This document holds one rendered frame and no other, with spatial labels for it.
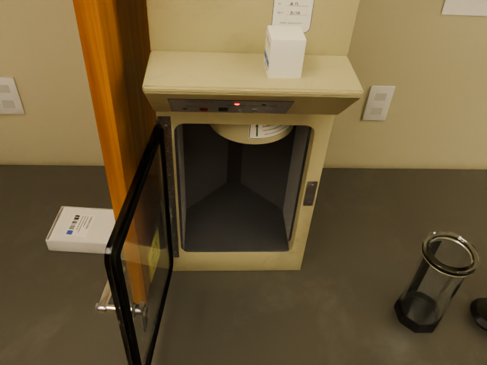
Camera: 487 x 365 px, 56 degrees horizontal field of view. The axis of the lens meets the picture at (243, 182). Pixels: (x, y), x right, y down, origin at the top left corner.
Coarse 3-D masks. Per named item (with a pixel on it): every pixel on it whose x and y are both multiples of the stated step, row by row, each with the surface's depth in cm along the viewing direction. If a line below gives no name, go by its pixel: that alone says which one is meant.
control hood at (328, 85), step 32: (160, 64) 68; (192, 64) 69; (224, 64) 70; (256, 64) 70; (320, 64) 71; (160, 96) 66; (192, 96) 66; (224, 96) 66; (256, 96) 66; (288, 96) 66; (320, 96) 66; (352, 96) 67
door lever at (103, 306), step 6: (108, 282) 75; (108, 288) 74; (102, 294) 73; (108, 294) 73; (102, 300) 72; (108, 300) 72; (96, 306) 71; (102, 306) 71; (108, 306) 72; (114, 306) 72; (102, 312) 72; (114, 312) 72
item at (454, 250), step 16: (432, 240) 92; (448, 240) 93; (464, 240) 92; (432, 256) 88; (448, 256) 96; (464, 256) 92; (416, 272) 95; (432, 272) 90; (464, 272) 86; (416, 288) 95; (432, 288) 91; (448, 288) 90; (400, 304) 102; (416, 304) 97; (432, 304) 94; (448, 304) 95; (416, 320) 99; (432, 320) 98
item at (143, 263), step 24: (144, 192) 71; (120, 216) 61; (144, 216) 73; (144, 240) 74; (144, 264) 76; (168, 264) 99; (144, 288) 78; (120, 312) 64; (144, 336) 81; (144, 360) 83
